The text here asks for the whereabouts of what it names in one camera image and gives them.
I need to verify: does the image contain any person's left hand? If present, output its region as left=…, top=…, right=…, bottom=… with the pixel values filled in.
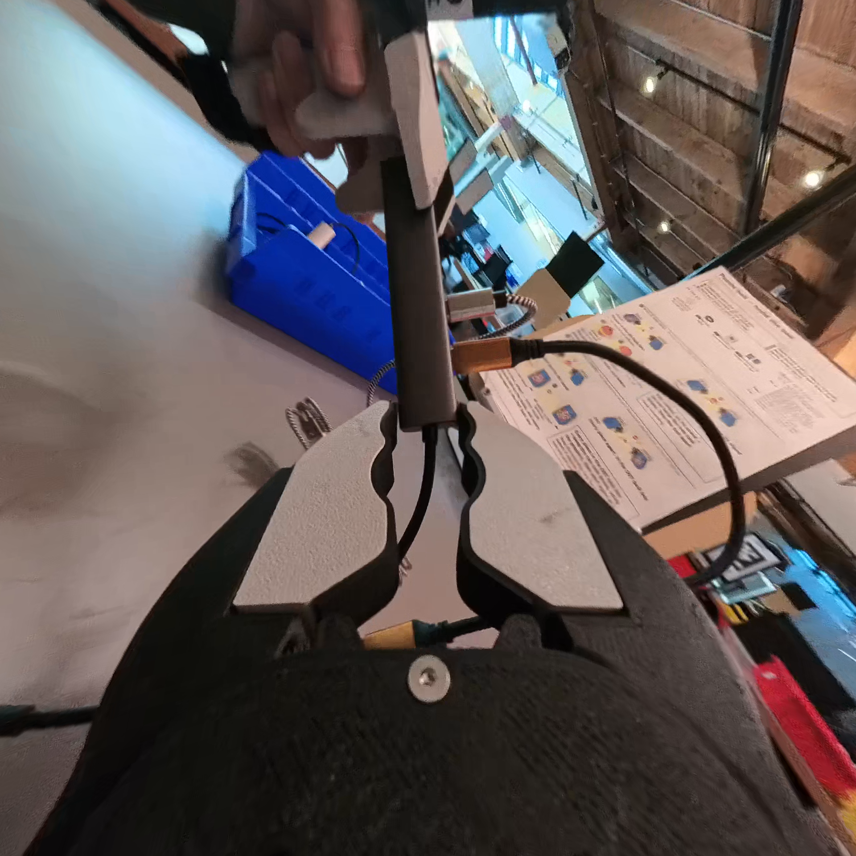
left=227, top=0, right=369, bottom=161

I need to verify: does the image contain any black cable with gold plugs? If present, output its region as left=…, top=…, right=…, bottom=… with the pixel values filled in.
left=364, top=337, right=746, bottom=651

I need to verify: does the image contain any small red storage bin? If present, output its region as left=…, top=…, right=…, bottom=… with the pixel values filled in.
left=752, top=655, right=856, bottom=803

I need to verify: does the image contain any blue cloth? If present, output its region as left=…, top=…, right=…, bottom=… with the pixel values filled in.
left=226, top=150, right=400, bottom=397

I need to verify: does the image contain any black cable with white plug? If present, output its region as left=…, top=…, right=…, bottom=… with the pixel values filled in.
left=257, top=213, right=363, bottom=275

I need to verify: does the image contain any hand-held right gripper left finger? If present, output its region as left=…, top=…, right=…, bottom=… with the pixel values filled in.
left=232, top=400, right=402, bottom=630

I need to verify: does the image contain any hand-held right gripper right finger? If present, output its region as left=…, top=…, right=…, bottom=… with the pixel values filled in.
left=456, top=400, right=627, bottom=623

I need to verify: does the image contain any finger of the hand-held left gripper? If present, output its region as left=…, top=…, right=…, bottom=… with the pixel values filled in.
left=383, top=29, right=450, bottom=211
left=333, top=139, right=387, bottom=216

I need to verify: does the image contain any braided cable with silver plug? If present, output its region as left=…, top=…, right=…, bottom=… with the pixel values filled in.
left=288, top=288, right=539, bottom=449

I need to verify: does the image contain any black and white marker tag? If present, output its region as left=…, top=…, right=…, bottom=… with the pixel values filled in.
left=702, top=534, right=783, bottom=589

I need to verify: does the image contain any printed instruction sheet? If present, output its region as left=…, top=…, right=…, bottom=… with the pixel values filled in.
left=480, top=266, right=856, bottom=529

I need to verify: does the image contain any dark grey usb hub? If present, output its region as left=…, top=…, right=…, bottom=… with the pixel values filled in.
left=381, top=159, right=461, bottom=430

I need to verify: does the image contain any black and tan board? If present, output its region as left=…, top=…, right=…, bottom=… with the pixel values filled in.
left=518, top=230, right=606, bottom=330

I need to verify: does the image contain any black hub cable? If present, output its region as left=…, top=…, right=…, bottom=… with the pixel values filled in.
left=0, top=425, right=441, bottom=738

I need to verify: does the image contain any yellow storage bin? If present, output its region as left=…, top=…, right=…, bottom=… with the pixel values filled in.
left=812, top=769, right=856, bottom=830

